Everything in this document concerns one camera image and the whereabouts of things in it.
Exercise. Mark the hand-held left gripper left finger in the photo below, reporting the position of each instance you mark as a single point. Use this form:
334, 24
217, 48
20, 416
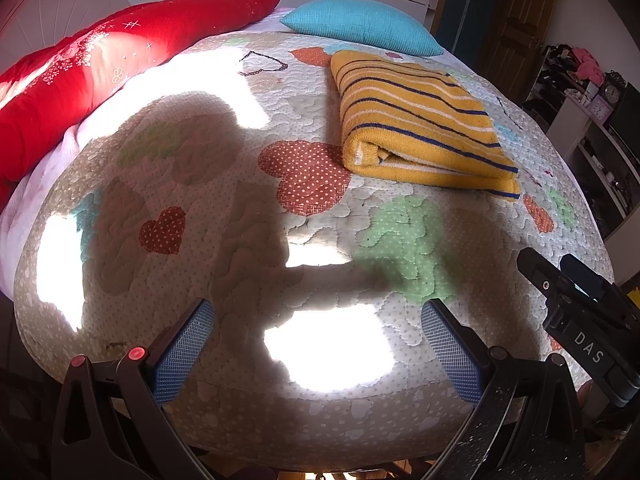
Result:
184, 357

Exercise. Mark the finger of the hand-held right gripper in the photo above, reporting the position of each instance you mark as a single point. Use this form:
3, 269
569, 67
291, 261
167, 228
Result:
542, 275
582, 275

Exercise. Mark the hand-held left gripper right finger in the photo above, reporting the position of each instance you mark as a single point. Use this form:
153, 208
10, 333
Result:
452, 357

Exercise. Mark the yellow striped towel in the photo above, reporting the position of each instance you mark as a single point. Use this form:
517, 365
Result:
415, 115

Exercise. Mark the white shelf unit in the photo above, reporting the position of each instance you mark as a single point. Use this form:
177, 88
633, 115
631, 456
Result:
595, 160

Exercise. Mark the patchwork bed cover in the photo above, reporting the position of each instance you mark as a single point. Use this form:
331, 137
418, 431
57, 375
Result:
225, 240

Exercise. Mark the purple alarm clock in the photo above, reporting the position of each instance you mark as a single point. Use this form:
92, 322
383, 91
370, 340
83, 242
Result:
600, 109

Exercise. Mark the black alarm clock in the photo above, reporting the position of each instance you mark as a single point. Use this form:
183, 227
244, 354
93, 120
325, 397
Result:
611, 92

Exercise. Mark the pink cloth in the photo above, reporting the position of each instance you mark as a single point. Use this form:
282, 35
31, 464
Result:
587, 66

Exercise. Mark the pale pink bed sheet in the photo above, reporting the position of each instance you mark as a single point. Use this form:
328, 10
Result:
25, 205

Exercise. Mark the wooden door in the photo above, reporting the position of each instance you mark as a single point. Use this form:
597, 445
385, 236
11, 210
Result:
520, 25

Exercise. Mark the dark green curtain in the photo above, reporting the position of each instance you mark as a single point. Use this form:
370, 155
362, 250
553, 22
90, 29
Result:
470, 5

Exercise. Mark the long red pillow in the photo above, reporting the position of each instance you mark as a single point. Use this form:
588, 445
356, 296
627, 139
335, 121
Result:
100, 70

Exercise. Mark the teal pillow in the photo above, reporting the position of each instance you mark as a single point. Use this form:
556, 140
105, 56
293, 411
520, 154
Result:
365, 25

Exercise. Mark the white headboard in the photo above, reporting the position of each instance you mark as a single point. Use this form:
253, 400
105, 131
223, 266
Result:
55, 15

